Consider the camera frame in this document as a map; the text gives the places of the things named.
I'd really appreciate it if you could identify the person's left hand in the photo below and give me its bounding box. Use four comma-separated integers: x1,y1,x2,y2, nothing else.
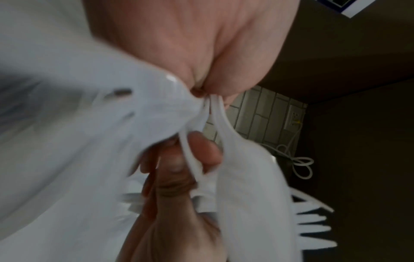
82,0,300,108

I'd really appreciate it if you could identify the person's right hand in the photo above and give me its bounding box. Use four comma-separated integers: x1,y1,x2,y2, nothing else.
116,131,228,262

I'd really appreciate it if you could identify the white plastic bag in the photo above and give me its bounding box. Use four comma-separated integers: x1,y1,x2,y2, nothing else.
0,0,306,262

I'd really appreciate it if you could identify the white plastic rack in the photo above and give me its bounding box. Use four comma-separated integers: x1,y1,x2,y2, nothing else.
121,188,338,257

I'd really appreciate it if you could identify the white paper sheet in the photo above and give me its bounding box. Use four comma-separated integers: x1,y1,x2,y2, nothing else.
315,0,373,19

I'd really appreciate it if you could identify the white wall outlet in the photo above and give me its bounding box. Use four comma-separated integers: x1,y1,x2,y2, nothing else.
284,104,304,132

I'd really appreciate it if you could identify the white power cable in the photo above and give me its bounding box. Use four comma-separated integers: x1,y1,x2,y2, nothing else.
261,122,315,180

